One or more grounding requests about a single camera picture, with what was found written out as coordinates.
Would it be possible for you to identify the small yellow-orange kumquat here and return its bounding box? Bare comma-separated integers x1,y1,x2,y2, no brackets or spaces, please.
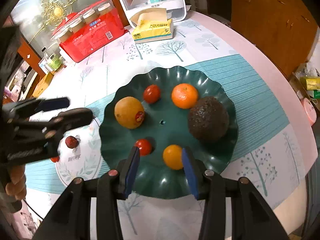
163,144,183,170

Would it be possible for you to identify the glass sliding door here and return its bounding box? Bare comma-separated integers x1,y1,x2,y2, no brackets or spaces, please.
10,0,99,57

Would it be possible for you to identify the green label bottle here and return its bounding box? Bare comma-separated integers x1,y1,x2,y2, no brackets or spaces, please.
47,53,62,71

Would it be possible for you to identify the yellow green snack bag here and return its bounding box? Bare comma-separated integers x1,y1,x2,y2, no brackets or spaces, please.
294,62,319,99

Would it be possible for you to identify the yellow orange with sticker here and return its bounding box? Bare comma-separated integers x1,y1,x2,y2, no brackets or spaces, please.
114,96,145,129

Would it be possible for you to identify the tree print tablecloth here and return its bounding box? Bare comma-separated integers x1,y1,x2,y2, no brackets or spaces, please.
27,12,318,239

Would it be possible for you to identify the red paper cup package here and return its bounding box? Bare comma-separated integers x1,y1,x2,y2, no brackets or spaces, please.
52,0,128,63

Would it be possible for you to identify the pink plastic stool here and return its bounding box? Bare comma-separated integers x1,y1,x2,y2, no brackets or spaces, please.
300,98,317,126

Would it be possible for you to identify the yellow tissue box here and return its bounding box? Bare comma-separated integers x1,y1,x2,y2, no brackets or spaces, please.
130,8,174,44

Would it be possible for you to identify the dark avocado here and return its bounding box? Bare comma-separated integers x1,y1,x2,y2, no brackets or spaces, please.
188,96,229,141

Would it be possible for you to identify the person left hand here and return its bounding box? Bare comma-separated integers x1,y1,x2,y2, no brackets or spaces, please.
5,165,27,200

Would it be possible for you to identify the red cherry tomato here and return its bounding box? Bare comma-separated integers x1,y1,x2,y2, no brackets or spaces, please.
135,139,152,156
51,156,60,163
143,85,161,104

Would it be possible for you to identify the yellow cardboard box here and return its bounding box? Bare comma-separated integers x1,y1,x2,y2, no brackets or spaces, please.
32,73,54,98

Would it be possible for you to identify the dark green scalloped plate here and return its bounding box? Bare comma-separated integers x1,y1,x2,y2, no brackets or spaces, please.
99,66,238,199

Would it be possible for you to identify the black cable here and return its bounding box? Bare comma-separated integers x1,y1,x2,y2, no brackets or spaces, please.
23,199,45,222

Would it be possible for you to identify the white round printed placemat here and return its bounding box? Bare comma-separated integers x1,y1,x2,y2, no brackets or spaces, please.
55,118,110,186

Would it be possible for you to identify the dark red lychee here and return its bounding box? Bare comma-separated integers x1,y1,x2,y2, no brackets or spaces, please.
65,136,80,149

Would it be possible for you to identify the brown wooden cabinet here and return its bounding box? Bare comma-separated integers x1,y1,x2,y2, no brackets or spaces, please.
231,0,318,78

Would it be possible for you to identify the orange tangerine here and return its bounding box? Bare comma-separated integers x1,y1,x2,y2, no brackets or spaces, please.
171,83,199,109

